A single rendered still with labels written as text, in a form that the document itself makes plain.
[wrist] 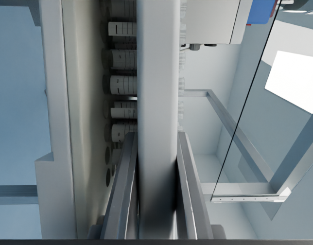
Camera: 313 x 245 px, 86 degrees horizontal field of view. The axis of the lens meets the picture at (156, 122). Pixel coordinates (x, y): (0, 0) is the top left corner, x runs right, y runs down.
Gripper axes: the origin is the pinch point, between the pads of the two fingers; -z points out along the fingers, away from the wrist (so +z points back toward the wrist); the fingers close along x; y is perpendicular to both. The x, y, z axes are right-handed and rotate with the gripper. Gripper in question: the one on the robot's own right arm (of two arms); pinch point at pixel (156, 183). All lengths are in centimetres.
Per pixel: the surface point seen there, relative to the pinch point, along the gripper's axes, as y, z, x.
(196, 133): 304, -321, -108
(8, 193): 62, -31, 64
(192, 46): 6.2, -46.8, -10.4
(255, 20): 0, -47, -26
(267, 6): -3, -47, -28
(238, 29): 1.1, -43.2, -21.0
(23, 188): 62, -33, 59
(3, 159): 86, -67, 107
